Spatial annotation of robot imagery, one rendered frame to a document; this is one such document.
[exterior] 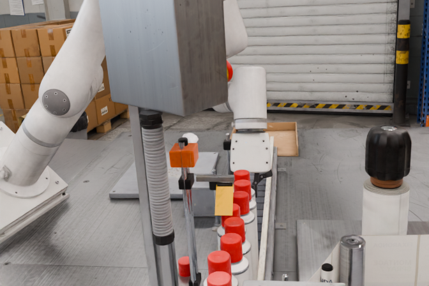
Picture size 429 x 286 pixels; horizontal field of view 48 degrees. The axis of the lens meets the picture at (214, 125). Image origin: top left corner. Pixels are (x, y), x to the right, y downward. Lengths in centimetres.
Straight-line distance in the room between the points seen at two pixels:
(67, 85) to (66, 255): 42
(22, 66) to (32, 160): 341
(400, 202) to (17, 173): 101
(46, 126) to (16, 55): 349
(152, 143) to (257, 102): 53
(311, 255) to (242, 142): 31
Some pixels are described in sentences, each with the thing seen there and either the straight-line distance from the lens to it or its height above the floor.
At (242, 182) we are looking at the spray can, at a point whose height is 108.
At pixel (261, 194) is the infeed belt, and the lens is 136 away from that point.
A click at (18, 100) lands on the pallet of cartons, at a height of 48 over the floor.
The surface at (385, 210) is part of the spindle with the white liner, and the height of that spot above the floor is 103.
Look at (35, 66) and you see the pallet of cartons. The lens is 471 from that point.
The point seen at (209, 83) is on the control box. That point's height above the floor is 132.
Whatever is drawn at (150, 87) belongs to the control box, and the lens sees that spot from 69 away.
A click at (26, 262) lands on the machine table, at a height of 83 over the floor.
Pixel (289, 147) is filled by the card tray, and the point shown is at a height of 83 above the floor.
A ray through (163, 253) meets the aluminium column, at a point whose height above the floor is 99.
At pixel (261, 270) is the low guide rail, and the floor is 92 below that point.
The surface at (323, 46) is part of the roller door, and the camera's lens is 515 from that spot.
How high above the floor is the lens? 146
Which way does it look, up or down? 17 degrees down
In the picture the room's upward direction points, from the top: 4 degrees counter-clockwise
